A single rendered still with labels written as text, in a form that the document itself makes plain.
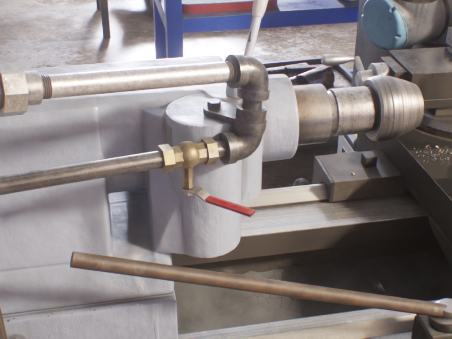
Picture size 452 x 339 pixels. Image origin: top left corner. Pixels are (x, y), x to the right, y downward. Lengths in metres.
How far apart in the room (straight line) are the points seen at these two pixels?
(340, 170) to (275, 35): 3.32
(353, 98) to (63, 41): 3.70
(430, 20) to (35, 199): 1.33
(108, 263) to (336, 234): 0.53
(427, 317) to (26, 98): 0.58
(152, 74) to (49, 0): 4.74
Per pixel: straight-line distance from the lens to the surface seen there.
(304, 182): 1.61
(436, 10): 1.97
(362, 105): 0.95
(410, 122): 0.97
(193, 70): 0.70
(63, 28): 4.79
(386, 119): 0.95
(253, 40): 0.84
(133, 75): 0.68
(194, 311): 1.18
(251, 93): 0.74
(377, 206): 1.25
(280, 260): 1.25
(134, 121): 0.83
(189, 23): 2.71
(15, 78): 0.63
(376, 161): 1.30
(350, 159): 1.30
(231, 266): 1.23
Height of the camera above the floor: 1.50
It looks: 29 degrees down
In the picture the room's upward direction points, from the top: straight up
